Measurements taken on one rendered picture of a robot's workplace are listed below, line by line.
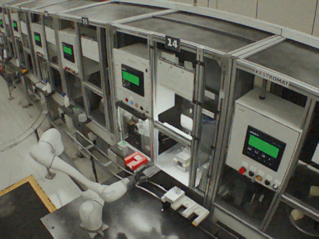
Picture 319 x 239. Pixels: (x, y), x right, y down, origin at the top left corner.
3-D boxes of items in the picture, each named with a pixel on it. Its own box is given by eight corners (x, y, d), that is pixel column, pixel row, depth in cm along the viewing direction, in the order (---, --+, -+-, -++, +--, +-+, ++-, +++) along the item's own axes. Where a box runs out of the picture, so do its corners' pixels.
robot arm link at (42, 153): (52, 160, 164) (58, 147, 175) (27, 148, 160) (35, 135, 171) (48, 172, 171) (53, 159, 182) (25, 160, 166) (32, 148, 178)
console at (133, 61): (114, 100, 236) (110, 49, 210) (139, 88, 252) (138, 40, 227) (147, 119, 211) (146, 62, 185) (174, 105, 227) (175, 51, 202)
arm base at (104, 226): (95, 242, 193) (93, 238, 189) (79, 225, 206) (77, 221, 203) (112, 230, 203) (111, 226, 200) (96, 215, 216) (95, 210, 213)
